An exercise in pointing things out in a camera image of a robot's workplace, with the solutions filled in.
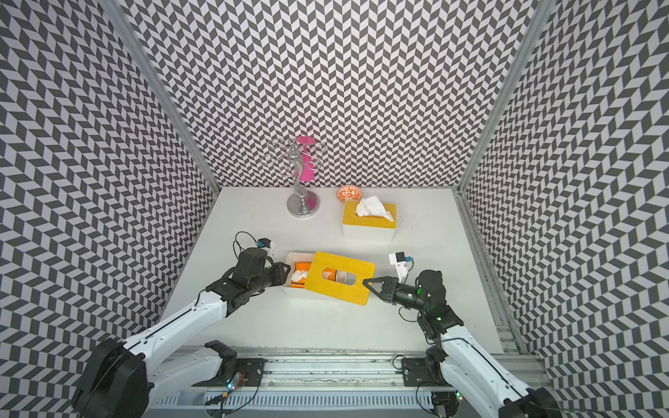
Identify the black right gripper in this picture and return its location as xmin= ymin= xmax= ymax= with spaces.
xmin=363 ymin=276 xmax=430 ymax=313

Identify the white plastic box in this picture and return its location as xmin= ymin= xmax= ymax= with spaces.
xmin=343 ymin=224 xmax=396 ymax=242
xmin=282 ymin=252 xmax=330 ymax=301

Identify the yellow wooden lid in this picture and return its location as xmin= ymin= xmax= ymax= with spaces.
xmin=343 ymin=200 xmax=398 ymax=229
xmin=305 ymin=252 xmax=376 ymax=306

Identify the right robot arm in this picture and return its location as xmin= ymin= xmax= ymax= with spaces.
xmin=362 ymin=270 xmax=563 ymax=417

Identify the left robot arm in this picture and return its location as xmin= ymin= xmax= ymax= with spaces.
xmin=71 ymin=247 xmax=290 ymax=417

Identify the chrome jewelry stand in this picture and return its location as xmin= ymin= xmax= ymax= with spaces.
xmin=269 ymin=136 xmax=321 ymax=219

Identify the orange patterned ceramic bowl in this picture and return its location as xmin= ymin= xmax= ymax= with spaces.
xmin=336 ymin=185 xmax=362 ymax=204

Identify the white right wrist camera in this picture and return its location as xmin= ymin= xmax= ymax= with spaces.
xmin=389 ymin=252 xmax=414 ymax=284

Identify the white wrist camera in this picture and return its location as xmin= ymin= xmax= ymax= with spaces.
xmin=256 ymin=238 xmax=274 ymax=257
xmin=389 ymin=252 xmax=414 ymax=284

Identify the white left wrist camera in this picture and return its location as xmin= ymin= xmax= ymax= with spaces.
xmin=256 ymin=238 xmax=274 ymax=257

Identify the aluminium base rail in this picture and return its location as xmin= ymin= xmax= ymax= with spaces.
xmin=145 ymin=344 xmax=555 ymax=418

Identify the aluminium corner post left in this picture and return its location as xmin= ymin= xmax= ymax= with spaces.
xmin=99 ymin=0 xmax=221 ymax=197

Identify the aluminium corner post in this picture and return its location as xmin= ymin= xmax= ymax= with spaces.
xmin=457 ymin=0 xmax=558 ymax=194
xmin=99 ymin=0 xmax=221 ymax=197

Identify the aluminium corner post right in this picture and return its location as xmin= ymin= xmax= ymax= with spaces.
xmin=457 ymin=0 xmax=558 ymax=194

